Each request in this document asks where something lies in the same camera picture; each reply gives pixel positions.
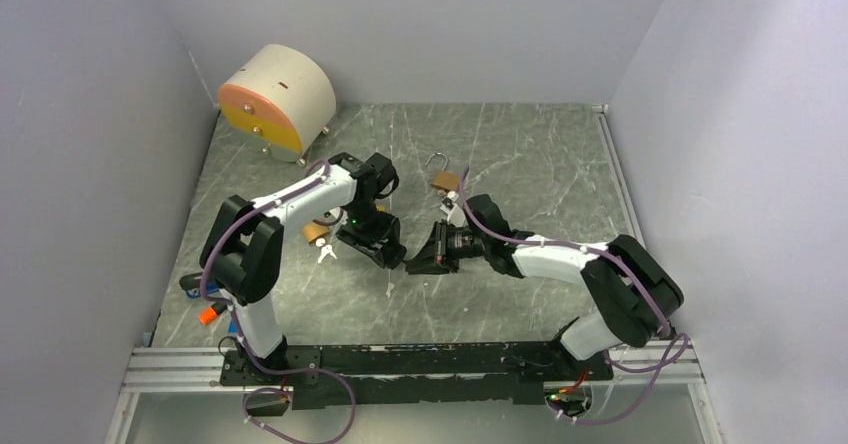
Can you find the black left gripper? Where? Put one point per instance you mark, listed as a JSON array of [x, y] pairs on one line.
[[386, 229]]

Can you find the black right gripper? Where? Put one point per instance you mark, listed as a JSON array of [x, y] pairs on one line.
[[436, 258]]

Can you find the black padlock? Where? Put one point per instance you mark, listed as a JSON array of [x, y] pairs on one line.
[[393, 255]]

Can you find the small brass padlock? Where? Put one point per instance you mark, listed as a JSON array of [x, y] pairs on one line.
[[313, 232]]

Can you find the large brass padlock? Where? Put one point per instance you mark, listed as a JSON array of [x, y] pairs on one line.
[[444, 180]]

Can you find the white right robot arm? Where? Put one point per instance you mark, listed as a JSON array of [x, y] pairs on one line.
[[633, 295]]

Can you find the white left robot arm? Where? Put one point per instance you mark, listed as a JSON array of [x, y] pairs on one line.
[[244, 250]]

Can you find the round cream drawer cabinet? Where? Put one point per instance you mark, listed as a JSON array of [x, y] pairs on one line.
[[280, 102]]

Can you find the blue usb stick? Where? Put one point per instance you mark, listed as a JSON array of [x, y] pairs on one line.
[[189, 284]]

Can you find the orange black marker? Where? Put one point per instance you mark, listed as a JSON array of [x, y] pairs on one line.
[[211, 313]]

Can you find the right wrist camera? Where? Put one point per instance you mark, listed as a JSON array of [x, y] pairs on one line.
[[453, 210]]

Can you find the black base frame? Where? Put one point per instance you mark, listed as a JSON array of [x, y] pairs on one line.
[[521, 372]]

